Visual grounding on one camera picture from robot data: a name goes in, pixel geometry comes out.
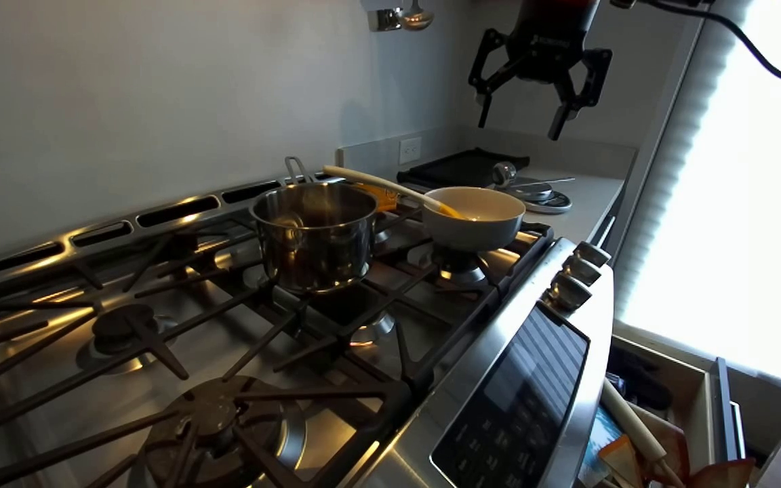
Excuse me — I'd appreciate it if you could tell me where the beige open box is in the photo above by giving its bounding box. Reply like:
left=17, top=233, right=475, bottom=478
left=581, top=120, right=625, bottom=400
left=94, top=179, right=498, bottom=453
left=602, top=332, right=720, bottom=478

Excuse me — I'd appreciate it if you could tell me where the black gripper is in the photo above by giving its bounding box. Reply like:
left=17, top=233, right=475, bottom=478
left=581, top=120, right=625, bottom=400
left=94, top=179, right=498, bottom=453
left=465, top=13, right=616, bottom=143

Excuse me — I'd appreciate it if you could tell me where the stainless steel gas stove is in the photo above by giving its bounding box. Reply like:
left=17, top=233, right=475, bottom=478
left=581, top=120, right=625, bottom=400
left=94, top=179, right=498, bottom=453
left=0, top=165, right=619, bottom=488

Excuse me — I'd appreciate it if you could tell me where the cream cylindrical rod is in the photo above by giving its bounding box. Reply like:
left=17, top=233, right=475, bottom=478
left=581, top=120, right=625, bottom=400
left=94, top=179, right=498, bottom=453
left=600, top=378, right=682, bottom=486

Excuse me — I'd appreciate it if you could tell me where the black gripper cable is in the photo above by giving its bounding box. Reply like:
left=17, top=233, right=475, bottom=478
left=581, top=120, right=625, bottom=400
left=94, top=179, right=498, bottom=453
left=609, top=0, right=781, bottom=91

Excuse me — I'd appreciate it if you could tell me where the white window blind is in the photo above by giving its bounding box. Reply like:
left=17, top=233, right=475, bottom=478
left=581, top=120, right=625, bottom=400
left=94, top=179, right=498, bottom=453
left=613, top=0, right=753, bottom=316

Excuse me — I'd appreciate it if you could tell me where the silver stove knob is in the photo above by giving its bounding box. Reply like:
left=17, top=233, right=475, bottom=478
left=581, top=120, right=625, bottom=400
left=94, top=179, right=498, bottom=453
left=574, top=238, right=616, bottom=268
left=543, top=275, right=593, bottom=318
left=560, top=256, right=604, bottom=289

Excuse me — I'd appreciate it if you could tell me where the wooden mixer spoon yellow head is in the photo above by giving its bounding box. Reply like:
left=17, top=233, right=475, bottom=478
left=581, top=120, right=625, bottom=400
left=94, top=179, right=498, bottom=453
left=319, top=164, right=463, bottom=222

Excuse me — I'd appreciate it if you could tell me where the stainless steel pot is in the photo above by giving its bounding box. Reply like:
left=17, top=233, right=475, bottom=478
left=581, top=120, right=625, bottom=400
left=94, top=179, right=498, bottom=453
left=246, top=154, right=379, bottom=298

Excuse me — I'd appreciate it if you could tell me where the black griddle tray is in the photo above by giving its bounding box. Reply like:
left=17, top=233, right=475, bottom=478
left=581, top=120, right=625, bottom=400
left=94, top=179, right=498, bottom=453
left=395, top=146, right=533, bottom=194

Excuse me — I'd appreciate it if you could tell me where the white wall outlet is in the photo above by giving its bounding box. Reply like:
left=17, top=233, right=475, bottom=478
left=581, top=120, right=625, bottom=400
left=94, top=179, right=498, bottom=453
left=395, top=134, right=426, bottom=165

